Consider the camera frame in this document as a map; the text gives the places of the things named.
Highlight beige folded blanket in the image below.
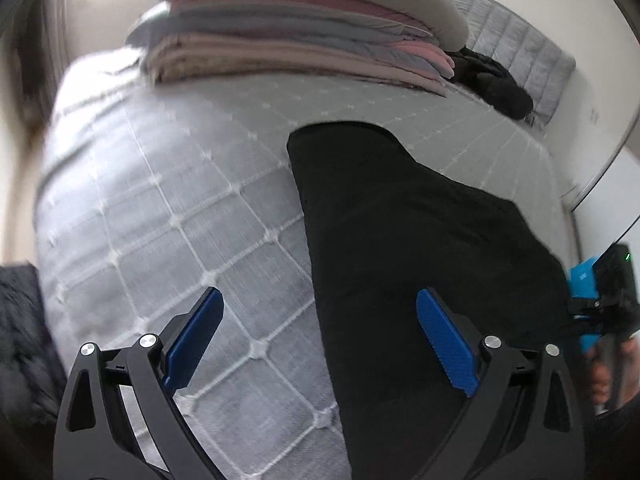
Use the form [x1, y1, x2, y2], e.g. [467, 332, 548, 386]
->
[144, 34, 452, 97]

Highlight dark fuzzy cloth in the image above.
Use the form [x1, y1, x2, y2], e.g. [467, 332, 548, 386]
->
[0, 261, 69, 432]

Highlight grey quilted bed mattress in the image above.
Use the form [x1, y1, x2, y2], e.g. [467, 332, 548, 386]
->
[32, 45, 573, 480]

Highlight dark curtain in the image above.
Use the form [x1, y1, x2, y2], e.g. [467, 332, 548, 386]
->
[5, 0, 68, 133]

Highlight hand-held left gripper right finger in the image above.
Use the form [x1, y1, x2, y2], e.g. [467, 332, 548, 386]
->
[416, 288, 587, 480]

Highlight pink folded blanket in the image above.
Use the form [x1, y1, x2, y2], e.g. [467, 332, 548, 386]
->
[169, 0, 457, 80]

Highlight black jacket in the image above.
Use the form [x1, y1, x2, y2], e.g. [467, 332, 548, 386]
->
[446, 46, 535, 122]

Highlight person's right hand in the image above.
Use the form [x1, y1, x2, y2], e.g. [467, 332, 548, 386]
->
[591, 357, 613, 405]

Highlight grey quilted pad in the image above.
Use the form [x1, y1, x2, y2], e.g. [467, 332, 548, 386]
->
[429, 0, 577, 127]

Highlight blue box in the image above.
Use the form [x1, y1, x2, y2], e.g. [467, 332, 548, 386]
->
[566, 256, 608, 357]

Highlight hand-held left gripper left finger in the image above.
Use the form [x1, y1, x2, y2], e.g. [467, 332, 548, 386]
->
[52, 287, 226, 480]

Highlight person's right forearm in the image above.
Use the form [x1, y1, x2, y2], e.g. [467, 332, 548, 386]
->
[584, 400, 640, 480]

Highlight black pants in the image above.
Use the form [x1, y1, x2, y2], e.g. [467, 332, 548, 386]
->
[286, 121, 592, 480]

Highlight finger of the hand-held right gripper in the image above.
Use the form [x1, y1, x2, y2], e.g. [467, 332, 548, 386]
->
[567, 297, 604, 333]

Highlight grey folded blanket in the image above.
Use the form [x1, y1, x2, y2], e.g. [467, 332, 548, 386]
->
[125, 6, 442, 72]

